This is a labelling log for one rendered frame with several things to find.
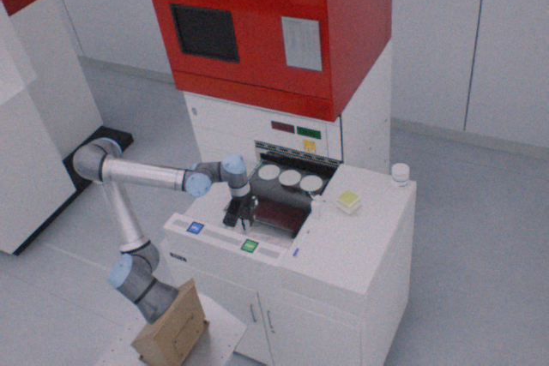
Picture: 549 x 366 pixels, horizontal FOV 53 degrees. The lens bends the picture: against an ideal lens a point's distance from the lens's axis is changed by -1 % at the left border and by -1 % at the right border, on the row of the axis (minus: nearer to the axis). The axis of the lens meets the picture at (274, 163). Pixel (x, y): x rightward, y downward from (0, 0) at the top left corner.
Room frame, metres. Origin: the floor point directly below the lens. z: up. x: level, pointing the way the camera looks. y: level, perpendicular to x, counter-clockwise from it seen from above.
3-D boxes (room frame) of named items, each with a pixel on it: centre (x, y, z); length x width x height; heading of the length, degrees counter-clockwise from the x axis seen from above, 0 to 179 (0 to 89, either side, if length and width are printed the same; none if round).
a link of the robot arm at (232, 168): (1.46, 0.14, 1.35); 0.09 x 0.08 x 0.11; 83
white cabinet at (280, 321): (1.65, -0.01, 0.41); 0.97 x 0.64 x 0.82; 57
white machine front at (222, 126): (2.08, 0.04, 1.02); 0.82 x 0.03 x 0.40; 57
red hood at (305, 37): (2.34, -0.13, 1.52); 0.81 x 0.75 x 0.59; 57
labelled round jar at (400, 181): (1.65, -0.51, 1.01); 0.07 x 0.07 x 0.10
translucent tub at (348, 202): (1.56, -0.27, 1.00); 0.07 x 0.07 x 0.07; 37
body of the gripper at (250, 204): (1.47, 0.14, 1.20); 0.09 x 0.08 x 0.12; 148
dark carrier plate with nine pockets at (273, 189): (1.78, 0.00, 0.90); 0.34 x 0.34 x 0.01; 57
